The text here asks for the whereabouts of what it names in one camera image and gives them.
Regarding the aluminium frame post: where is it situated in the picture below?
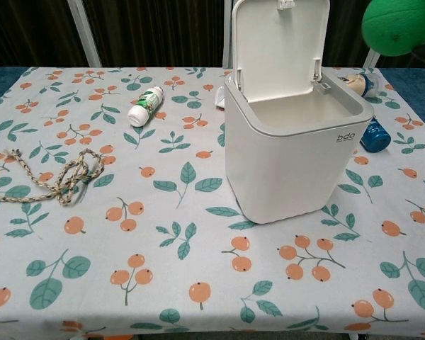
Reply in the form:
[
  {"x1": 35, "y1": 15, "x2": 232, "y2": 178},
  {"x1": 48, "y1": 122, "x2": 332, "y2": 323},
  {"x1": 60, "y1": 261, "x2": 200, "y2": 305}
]
[
  {"x1": 66, "y1": 0, "x2": 103, "y2": 68},
  {"x1": 363, "y1": 48, "x2": 382, "y2": 69},
  {"x1": 222, "y1": 0, "x2": 234, "y2": 69}
]

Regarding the white lidded trash bin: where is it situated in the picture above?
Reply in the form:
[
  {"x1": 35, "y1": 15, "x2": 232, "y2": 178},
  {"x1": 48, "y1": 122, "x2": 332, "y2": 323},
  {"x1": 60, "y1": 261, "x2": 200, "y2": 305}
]
[{"x1": 223, "y1": 0, "x2": 375, "y2": 225}]

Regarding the green foam ball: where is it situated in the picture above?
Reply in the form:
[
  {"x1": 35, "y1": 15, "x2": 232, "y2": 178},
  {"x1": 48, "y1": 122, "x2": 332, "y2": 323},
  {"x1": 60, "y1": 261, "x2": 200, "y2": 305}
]
[{"x1": 361, "y1": 0, "x2": 425, "y2": 58}]

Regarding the dark brown pleated curtain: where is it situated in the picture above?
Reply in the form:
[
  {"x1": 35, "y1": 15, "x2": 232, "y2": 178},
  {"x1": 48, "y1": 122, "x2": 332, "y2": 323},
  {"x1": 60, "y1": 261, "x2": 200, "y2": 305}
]
[
  {"x1": 326, "y1": 0, "x2": 373, "y2": 69},
  {"x1": 81, "y1": 0, "x2": 231, "y2": 69},
  {"x1": 0, "y1": 0, "x2": 90, "y2": 71}
]

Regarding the beige braided rope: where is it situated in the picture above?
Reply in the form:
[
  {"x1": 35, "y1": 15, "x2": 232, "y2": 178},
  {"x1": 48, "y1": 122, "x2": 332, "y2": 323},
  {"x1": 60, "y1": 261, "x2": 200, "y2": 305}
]
[{"x1": 0, "y1": 147, "x2": 103, "y2": 207}]

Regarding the floral leaf berry tablecloth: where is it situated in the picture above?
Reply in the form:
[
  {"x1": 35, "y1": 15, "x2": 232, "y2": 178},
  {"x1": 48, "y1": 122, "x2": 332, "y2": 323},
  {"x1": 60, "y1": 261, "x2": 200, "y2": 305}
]
[{"x1": 0, "y1": 66, "x2": 425, "y2": 337}]

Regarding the white bottle with green label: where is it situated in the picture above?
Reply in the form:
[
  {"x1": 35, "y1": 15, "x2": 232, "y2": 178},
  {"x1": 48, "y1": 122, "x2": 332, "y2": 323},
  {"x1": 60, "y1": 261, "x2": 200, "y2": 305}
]
[{"x1": 127, "y1": 86, "x2": 163, "y2": 128}]

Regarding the beige mayonnaise squeeze bottle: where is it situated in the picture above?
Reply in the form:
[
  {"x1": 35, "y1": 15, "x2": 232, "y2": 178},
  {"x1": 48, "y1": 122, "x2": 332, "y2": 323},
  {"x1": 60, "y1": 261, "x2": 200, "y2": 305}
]
[{"x1": 338, "y1": 73, "x2": 380, "y2": 98}]

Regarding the blue spray bottle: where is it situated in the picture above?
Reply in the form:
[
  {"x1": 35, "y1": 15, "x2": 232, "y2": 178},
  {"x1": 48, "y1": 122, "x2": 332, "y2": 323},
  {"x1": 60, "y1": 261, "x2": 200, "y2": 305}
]
[{"x1": 360, "y1": 116, "x2": 390, "y2": 152}]

